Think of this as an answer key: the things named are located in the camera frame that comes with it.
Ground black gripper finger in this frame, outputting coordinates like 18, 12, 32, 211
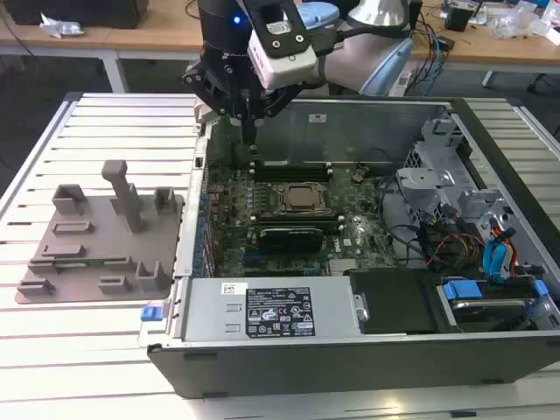
249, 85, 303, 145
181, 63, 250, 144

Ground installed green RAM stick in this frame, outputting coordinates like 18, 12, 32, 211
261, 160, 328, 169

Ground black RAM slot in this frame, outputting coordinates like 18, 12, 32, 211
250, 213, 343, 221
253, 168, 333, 177

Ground wooden desk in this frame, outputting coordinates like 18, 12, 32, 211
0, 0, 560, 94

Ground metal socket cover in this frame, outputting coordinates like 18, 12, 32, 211
276, 180, 330, 216

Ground silver CPU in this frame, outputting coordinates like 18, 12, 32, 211
286, 185, 325, 209

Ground black box on desk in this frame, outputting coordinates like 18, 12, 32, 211
9, 0, 151, 30

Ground black graphics card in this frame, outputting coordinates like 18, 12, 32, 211
256, 226, 326, 255

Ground green motherboard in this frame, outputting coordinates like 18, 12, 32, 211
204, 159, 400, 279

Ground crumpled white plastic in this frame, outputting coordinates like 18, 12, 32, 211
38, 10, 85, 40

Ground black tower box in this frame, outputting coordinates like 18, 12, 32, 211
406, 0, 424, 32

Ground metal drive cage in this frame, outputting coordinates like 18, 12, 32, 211
395, 116, 518, 246

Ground silver heat sink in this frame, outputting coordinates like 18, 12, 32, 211
329, 259, 359, 276

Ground grey parts rack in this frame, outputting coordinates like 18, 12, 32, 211
14, 159, 186, 306

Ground small black box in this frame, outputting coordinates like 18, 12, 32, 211
443, 5, 476, 32

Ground grey power supply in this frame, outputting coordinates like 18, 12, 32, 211
179, 276, 368, 343

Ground black plastic shroud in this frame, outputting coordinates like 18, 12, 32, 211
344, 268, 444, 336

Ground clear plastic bags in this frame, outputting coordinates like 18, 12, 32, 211
488, 3, 550, 41

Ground hard disk in blue carrier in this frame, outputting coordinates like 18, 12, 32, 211
436, 276, 550, 330

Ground black open PC case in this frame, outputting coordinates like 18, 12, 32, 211
146, 94, 560, 399

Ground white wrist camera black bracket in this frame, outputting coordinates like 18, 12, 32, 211
246, 0, 319, 92

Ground black camera cable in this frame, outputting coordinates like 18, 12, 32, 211
312, 24, 369, 60

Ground blue desk cable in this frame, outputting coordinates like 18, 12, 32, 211
429, 24, 443, 94

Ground red and yellow wire bundle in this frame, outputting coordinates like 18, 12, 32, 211
436, 232, 487, 264

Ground blue wire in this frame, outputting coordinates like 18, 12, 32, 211
482, 239, 512, 286

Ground orange wire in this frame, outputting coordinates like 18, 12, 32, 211
490, 221, 521, 282

